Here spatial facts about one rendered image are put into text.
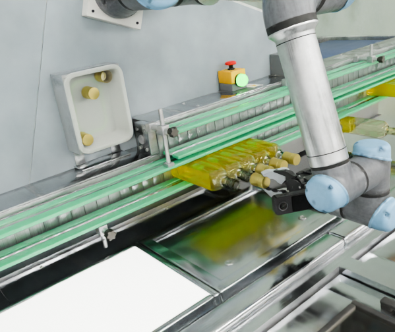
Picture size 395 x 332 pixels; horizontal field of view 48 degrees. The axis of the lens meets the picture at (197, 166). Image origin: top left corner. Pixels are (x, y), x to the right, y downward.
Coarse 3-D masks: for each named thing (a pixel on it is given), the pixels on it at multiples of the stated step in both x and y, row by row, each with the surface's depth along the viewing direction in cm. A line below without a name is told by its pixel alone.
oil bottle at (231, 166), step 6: (204, 156) 134; (210, 156) 134; (216, 156) 133; (210, 162) 130; (216, 162) 128; (222, 162) 128; (228, 162) 127; (234, 162) 127; (228, 168) 125; (234, 168) 125; (240, 168) 126; (228, 174) 125; (234, 174) 125
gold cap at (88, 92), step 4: (84, 88) 124; (88, 88) 123; (92, 88) 122; (96, 88) 123; (84, 92) 123; (88, 92) 122; (92, 92) 122; (96, 92) 123; (84, 96) 124; (88, 96) 122; (92, 96) 123; (96, 96) 123
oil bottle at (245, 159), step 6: (222, 150) 138; (228, 150) 137; (234, 150) 136; (222, 156) 134; (228, 156) 132; (234, 156) 131; (240, 156) 131; (246, 156) 130; (252, 156) 130; (240, 162) 128; (246, 162) 128; (252, 162) 128; (246, 168) 128
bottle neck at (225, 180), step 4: (224, 176) 122; (220, 180) 121; (224, 180) 120; (228, 180) 119; (232, 180) 119; (236, 180) 118; (224, 184) 120; (228, 184) 119; (232, 184) 118; (236, 184) 120; (232, 188) 118; (236, 188) 119
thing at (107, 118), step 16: (64, 80) 115; (80, 80) 124; (112, 80) 127; (80, 96) 125; (112, 96) 130; (80, 112) 126; (96, 112) 129; (112, 112) 132; (128, 112) 128; (80, 128) 127; (96, 128) 130; (112, 128) 134; (128, 128) 130; (80, 144) 120; (96, 144) 126; (112, 144) 127
